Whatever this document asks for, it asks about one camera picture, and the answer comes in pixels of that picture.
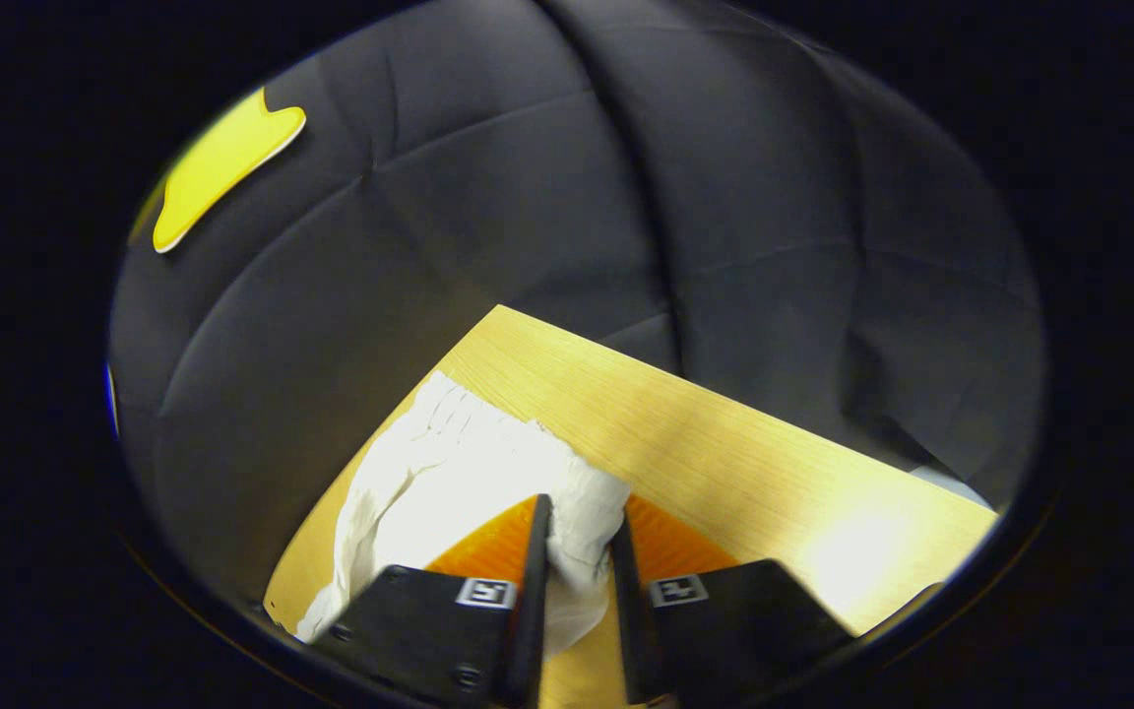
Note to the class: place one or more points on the white jeans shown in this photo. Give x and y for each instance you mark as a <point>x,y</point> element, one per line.
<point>449,473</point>

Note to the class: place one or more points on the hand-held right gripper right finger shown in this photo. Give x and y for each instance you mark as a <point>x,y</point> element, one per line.
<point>626,611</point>

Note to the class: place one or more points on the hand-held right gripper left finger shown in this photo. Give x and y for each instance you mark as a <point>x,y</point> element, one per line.
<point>533,591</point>

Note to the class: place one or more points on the black backdrop cloth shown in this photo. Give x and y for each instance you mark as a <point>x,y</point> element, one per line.
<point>528,197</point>

